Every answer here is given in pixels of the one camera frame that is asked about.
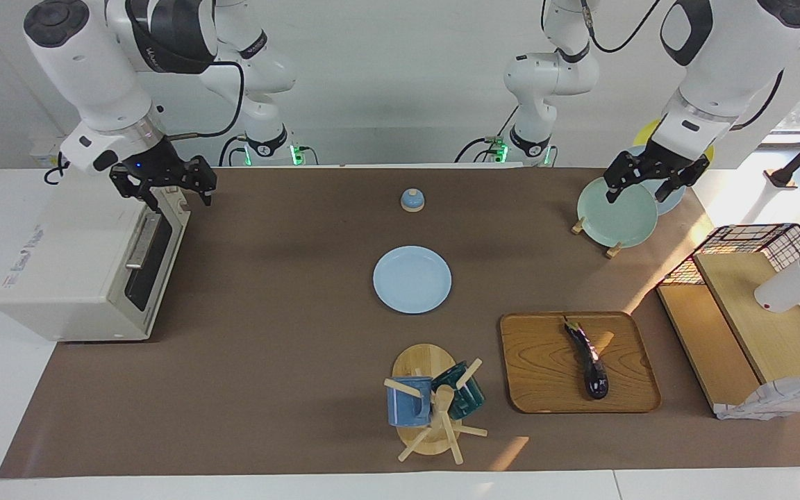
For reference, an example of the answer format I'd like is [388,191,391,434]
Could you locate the pale green plate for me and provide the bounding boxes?
[576,176,658,249]

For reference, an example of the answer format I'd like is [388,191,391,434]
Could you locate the brown table mat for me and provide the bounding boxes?
[0,167,800,480]

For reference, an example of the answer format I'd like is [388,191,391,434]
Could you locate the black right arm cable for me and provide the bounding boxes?
[167,60,245,141]

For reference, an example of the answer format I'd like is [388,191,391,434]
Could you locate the dark green mug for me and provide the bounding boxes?
[431,361,485,420]

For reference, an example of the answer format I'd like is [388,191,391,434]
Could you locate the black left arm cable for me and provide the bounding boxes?
[578,0,786,133]

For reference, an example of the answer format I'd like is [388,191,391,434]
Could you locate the glass oven door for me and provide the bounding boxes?
[121,207,190,328]

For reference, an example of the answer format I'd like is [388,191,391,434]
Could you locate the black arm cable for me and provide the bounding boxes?
[167,60,245,141]
[578,0,786,133]

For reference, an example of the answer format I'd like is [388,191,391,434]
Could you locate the black left base cable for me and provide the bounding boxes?
[454,104,522,165]

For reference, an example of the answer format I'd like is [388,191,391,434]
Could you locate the light blue plate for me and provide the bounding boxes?
[373,246,453,315]

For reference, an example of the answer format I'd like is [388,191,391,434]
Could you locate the black wire basket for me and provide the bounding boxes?
[657,223,800,369]

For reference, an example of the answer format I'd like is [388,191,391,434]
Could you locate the black base cable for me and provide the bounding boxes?
[454,104,522,165]
[217,134,251,167]

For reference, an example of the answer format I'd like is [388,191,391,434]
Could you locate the white patterned cloth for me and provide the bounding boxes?
[716,374,800,421]

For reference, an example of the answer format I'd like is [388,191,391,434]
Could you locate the black right base cable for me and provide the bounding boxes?
[217,134,251,167]

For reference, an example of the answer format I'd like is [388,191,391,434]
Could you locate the white cup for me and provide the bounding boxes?
[754,256,800,313]

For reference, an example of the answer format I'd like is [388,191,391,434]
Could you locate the yellow plate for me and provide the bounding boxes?
[633,117,715,165]

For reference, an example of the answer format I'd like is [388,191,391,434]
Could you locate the wooden plate rack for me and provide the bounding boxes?
[571,217,624,260]

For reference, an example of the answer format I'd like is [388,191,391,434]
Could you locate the dark purple eggplant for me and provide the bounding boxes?
[563,316,610,401]

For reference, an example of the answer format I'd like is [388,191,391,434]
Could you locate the square wooden tray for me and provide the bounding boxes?
[499,311,662,415]

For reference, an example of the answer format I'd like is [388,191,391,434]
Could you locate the black outlet cable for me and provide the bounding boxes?
[43,149,73,185]

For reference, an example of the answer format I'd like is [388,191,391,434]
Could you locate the blue mug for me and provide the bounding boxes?
[387,376,434,427]

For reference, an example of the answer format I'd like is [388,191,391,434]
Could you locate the wooden mug tree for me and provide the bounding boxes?
[383,343,489,465]

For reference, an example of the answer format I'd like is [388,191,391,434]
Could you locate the pale blue racked plate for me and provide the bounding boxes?
[626,144,687,216]

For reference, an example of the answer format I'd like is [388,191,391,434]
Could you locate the white wall power outlet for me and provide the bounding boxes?
[28,135,71,169]

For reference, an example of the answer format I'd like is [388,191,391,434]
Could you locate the white toaster oven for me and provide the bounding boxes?
[0,186,191,342]

